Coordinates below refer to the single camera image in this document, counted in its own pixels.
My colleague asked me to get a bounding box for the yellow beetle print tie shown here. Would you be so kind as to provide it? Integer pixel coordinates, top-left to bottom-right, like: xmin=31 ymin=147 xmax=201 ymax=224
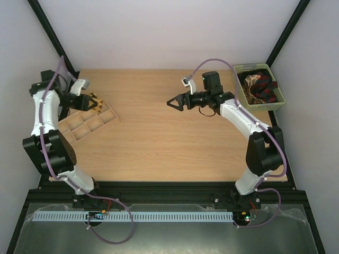
xmin=89 ymin=93 xmax=103 ymax=113

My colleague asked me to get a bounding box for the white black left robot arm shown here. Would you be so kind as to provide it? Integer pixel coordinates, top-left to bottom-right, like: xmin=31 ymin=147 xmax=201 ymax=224
xmin=22 ymin=70 xmax=99 ymax=195

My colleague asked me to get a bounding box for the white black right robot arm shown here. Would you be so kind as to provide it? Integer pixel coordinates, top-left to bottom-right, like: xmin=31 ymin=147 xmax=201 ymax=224
xmin=166 ymin=71 xmax=287 ymax=207

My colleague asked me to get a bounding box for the wooden compartment tray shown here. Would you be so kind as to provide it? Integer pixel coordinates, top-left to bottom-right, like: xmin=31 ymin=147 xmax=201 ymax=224
xmin=58 ymin=101 xmax=120 ymax=145

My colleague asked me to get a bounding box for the floral patterned tie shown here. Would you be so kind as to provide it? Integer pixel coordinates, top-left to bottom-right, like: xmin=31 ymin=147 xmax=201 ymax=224
xmin=244 ymin=74 xmax=261 ymax=89

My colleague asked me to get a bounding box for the green perforated plastic basket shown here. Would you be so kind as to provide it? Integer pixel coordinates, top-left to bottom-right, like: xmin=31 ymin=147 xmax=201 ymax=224
xmin=233 ymin=63 xmax=286 ymax=112

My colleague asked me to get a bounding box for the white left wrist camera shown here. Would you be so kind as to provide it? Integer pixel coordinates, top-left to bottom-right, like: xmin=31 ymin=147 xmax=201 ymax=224
xmin=70 ymin=79 xmax=90 ymax=96

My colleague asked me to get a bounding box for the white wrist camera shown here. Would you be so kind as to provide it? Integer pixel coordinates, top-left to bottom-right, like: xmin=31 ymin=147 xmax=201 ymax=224
xmin=70 ymin=79 xmax=90 ymax=96
xmin=182 ymin=77 xmax=197 ymax=95

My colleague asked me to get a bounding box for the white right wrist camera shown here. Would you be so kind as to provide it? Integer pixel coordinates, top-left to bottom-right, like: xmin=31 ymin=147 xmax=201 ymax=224
xmin=182 ymin=77 xmax=197 ymax=95

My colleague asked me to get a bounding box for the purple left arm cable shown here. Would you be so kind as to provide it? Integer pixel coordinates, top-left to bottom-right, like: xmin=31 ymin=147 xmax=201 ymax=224
xmin=38 ymin=55 xmax=135 ymax=244

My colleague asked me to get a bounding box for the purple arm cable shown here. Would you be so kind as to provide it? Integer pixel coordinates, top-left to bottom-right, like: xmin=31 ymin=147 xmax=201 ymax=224
xmin=38 ymin=55 xmax=135 ymax=244
xmin=185 ymin=58 xmax=289 ymax=230

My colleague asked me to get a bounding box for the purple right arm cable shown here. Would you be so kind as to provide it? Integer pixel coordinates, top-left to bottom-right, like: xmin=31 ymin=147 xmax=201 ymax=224
xmin=185 ymin=58 xmax=289 ymax=230

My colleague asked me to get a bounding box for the black aluminium frame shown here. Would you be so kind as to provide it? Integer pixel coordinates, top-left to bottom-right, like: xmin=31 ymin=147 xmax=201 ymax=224
xmin=6 ymin=1 xmax=325 ymax=253

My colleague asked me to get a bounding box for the light blue slotted cable duct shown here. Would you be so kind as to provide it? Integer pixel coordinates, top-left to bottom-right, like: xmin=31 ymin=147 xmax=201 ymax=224
xmin=32 ymin=211 xmax=233 ymax=223

